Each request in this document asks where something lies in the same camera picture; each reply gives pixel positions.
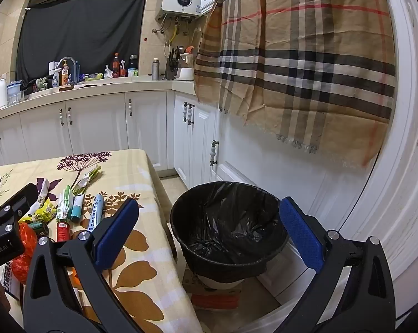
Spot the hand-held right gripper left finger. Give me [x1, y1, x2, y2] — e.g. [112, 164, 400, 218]
[23, 197, 143, 333]

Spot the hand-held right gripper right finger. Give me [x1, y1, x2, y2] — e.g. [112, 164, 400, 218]
[279, 196, 397, 333]

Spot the orange plastic bag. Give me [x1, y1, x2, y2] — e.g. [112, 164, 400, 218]
[11, 223, 39, 283]

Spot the yellow green snack wrapper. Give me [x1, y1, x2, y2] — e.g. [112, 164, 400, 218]
[19, 198, 58, 224]

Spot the light blue printed tube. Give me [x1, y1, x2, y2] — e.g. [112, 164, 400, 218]
[87, 193, 107, 231]

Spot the white printed box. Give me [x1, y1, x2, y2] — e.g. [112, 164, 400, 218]
[0, 267, 25, 302]

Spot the dark green small can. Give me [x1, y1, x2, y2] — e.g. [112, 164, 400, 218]
[30, 222, 50, 238]

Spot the green white tissue packet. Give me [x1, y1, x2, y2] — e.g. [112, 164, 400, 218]
[56, 185, 74, 221]

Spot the teal white tube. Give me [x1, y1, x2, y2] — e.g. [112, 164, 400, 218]
[70, 195, 86, 222]

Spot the red bottle black cap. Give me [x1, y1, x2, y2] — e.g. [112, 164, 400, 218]
[56, 220, 71, 243]

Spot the silver green wrapper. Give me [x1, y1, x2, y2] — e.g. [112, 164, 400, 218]
[72, 165, 102, 196]

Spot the black lined trash bin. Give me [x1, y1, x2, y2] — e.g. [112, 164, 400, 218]
[169, 181, 290, 290]

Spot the floral tablecloth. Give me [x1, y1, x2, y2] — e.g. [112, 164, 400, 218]
[0, 148, 204, 333]

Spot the white electric kettle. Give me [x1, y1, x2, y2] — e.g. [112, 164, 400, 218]
[0, 79, 9, 112]

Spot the water filter pitcher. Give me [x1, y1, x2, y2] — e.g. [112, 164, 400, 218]
[6, 80, 25, 106]

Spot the chrome faucet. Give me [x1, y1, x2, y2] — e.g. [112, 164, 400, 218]
[58, 56, 78, 84]

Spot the beige plaid cloth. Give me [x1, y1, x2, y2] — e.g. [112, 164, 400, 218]
[194, 0, 397, 169]

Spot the black knife block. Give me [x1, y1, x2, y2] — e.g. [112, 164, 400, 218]
[164, 47, 180, 80]

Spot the white blender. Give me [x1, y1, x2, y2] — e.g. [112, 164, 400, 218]
[176, 46, 197, 80]

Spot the black curtain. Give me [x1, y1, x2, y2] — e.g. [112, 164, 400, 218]
[15, 0, 149, 82]

